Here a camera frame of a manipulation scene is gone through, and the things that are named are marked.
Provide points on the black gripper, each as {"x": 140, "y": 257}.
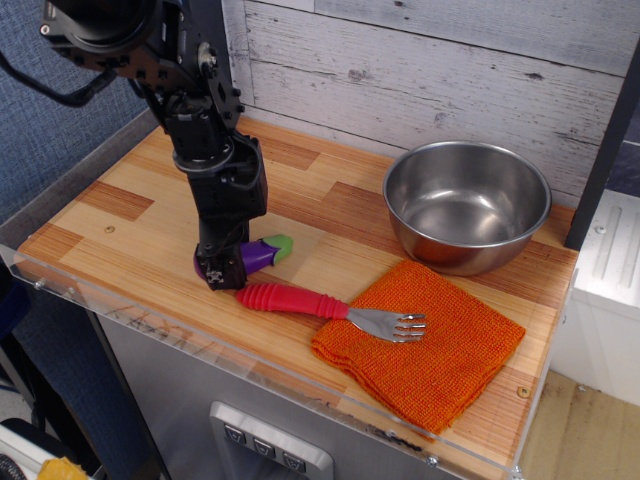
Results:
{"x": 229, "y": 191}

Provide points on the purple toy eggplant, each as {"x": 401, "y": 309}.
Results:
{"x": 266, "y": 251}

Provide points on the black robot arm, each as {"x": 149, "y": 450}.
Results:
{"x": 176, "y": 58}

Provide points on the silver control panel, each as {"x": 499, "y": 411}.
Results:
{"x": 250, "y": 448}

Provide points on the orange knitted cloth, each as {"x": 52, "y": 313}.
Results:
{"x": 430, "y": 382}

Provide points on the stainless steel bowl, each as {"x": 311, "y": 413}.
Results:
{"x": 465, "y": 208}

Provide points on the white side cabinet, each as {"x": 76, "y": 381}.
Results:
{"x": 597, "y": 343}

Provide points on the red handled metal fork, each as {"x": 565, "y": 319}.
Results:
{"x": 384, "y": 325}

